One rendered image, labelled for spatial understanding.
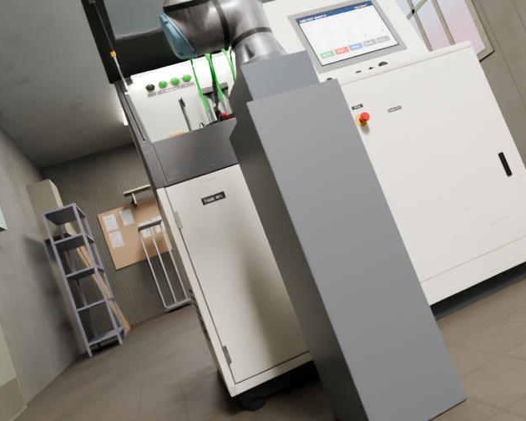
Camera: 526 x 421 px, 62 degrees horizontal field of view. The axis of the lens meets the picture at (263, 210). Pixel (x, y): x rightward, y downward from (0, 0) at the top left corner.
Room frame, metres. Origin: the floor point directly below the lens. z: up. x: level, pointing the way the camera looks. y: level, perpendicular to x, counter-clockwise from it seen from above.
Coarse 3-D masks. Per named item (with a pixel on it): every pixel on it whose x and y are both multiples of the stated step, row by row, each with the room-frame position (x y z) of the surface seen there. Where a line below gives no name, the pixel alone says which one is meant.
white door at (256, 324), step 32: (192, 192) 1.47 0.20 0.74; (224, 192) 1.49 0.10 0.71; (192, 224) 1.46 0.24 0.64; (224, 224) 1.48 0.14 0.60; (256, 224) 1.51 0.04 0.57; (192, 256) 1.45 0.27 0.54; (224, 256) 1.47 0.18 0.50; (256, 256) 1.50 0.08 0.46; (224, 288) 1.46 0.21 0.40; (256, 288) 1.49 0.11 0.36; (224, 320) 1.46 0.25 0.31; (256, 320) 1.48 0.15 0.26; (288, 320) 1.50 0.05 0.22; (224, 352) 1.44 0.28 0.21; (256, 352) 1.47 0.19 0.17; (288, 352) 1.49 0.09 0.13
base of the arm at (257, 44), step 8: (248, 32) 1.05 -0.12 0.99; (256, 32) 1.05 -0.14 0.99; (264, 32) 1.06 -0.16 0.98; (272, 32) 1.09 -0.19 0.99; (240, 40) 1.06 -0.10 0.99; (248, 40) 1.05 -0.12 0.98; (256, 40) 1.05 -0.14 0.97; (264, 40) 1.05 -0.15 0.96; (272, 40) 1.06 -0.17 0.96; (232, 48) 1.09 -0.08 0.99; (240, 48) 1.06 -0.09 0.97; (248, 48) 1.05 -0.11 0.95; (256, 48) 1.04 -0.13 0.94; (264, 48) 1.04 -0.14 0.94; (272, 48) 1.04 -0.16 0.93; (280, 48) 1.08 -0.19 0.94; (240, 56) 1.06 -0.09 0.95; (248, 56) 1.06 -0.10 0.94; (256, 56) 1.03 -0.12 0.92; (264, 56) 1.03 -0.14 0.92; (272, 56) 1.04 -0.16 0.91; (240, 64) 1.06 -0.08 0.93
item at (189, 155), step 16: (208, 128) 1.50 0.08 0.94; (224, 128) 1.51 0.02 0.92; (160, 144) 1.46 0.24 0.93; (176, 144) 1.47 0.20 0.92; (192, 144) 1.48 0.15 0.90; (208, 144) 1.49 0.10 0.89; (224, 144) 1.51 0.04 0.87; (160, 160) 1.45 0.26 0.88; (176, 160) 1.46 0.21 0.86; (192, 160) 1.48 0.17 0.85; (208, 160) 1.49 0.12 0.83; (224, 160) 1.50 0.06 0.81; (176, 176) 1.46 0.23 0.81; (192, 176) 1.47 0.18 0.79
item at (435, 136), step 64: (320, 0) 2.02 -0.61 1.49; (384, 0) 2.07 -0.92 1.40; (448, 64) 1.74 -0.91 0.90; (384, 128) 1.65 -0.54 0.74; (448, 128) 1.71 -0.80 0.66; (384, 192) 1.62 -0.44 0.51; (448, 192) 1.68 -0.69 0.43; (512, 192) 1.75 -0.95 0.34; (448, 256) 1.66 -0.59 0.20; (512, 256) 1.72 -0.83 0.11
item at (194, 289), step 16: (160, 192) 1.44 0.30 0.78; (160, 208) 1.75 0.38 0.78; (176, 224) 1.45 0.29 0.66; (176, 240) 1.44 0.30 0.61; (192, 272) 1.45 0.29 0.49; (192, 288) 1.44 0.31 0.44; (208, 320) 1.44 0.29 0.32; (208, 336) 1.56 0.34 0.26; (224, 368) 1.44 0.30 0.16; (272, 368) 1.48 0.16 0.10; (288, 368) 1.49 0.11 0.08; (304, 368) 1.57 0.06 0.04; (240, 384) 1.45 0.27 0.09; (256, 384) 1.46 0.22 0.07; (272, 384) 1.54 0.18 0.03; (288, 384) 1.56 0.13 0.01; (240, 400) 1.57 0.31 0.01; (256, 400) 1.48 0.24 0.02
